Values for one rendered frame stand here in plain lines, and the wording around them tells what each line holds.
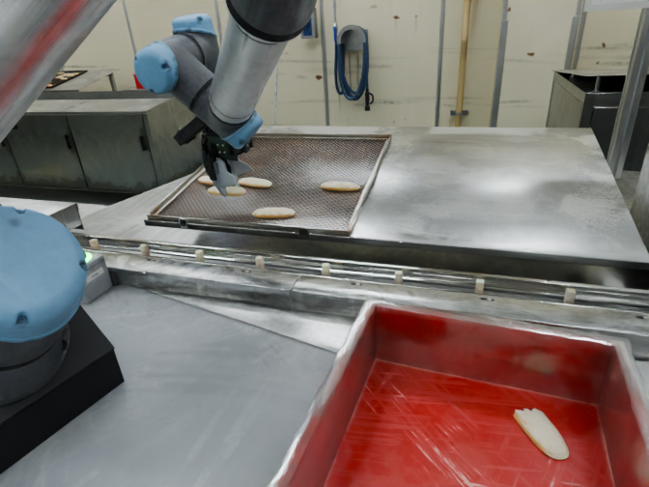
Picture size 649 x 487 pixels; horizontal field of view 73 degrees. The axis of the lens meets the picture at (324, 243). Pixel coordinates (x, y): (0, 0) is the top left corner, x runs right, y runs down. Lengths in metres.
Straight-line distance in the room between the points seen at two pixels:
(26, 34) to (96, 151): 3.55
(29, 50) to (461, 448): 0.60
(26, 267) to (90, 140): 3.56
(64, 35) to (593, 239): 0.86
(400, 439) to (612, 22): 4.17
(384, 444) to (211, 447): 0.21
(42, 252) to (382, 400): 0.43
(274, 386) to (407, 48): 4.00
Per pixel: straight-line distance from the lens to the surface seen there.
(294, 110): 4.80
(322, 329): 0.75
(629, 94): 1.54
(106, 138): 3.90
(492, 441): 0.60
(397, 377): 0.66
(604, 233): 0.98
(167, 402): 0.68
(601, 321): 0.77
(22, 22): 0.48
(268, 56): 0.58
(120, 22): 5.76
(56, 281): 0.48
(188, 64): 0.82
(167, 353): 0.77
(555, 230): 0.96
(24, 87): 0.50
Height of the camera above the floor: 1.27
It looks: 26 degrees down
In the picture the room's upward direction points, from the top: 4 degrees counter-clockwise
